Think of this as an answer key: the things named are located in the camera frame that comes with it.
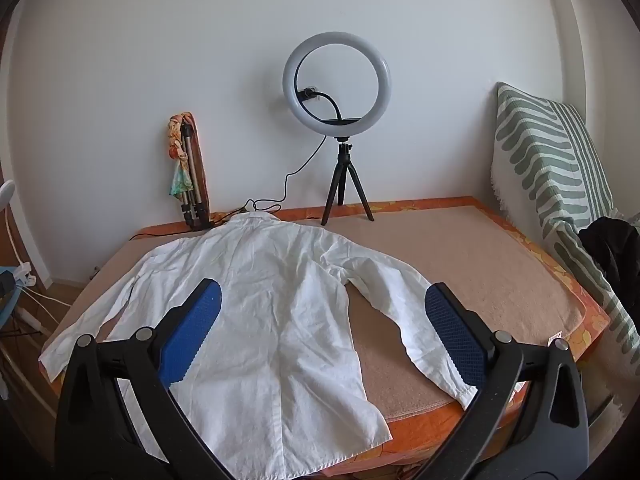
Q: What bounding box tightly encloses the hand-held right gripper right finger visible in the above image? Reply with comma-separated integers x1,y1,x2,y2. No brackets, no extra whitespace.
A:
400,282,590,480

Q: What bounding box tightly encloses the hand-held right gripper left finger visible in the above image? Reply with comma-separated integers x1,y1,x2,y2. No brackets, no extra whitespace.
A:
54,278,236,480

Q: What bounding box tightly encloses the white long-sleeved shirt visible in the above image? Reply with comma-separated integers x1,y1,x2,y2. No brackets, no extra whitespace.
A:
39,211,478,467

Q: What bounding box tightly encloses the beige blanket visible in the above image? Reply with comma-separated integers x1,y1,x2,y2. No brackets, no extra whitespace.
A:
75,205,588,421

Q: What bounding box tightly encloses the orange floral bed sheet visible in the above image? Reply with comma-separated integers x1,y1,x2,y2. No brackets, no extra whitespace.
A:
45,196,612,480

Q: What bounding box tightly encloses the black cloth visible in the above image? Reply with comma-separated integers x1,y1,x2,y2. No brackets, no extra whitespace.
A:
579,216,640,301

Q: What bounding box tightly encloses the light blue object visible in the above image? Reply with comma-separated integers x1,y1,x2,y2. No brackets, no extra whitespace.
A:
0,266,21,307

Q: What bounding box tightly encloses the folded tripod with colourful scarf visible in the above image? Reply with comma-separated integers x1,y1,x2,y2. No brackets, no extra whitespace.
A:
166,112,213,226

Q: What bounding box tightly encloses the green striped white pillow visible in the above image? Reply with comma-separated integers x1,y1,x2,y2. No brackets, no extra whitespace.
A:
490,81,640,391

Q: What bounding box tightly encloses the black gooseneck phone holder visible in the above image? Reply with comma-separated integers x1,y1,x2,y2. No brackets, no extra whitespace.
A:
298,87,361,123

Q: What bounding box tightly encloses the black power cable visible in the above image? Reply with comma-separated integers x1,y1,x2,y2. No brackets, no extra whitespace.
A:
210,135,330,226

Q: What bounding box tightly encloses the white cable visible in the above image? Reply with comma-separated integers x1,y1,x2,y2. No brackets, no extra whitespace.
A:
4,209,71,311

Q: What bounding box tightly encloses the white ring light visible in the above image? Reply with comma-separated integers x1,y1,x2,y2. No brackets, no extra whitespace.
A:
282,32,390,138

